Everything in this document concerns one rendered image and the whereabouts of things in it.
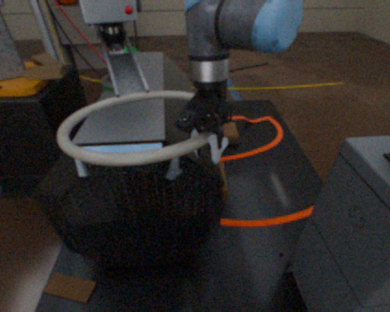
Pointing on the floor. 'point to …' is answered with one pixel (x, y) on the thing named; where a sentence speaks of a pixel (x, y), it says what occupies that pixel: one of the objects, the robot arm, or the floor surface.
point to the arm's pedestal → (355, 234)
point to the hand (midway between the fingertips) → (205, 157)
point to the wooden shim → (70, 287)
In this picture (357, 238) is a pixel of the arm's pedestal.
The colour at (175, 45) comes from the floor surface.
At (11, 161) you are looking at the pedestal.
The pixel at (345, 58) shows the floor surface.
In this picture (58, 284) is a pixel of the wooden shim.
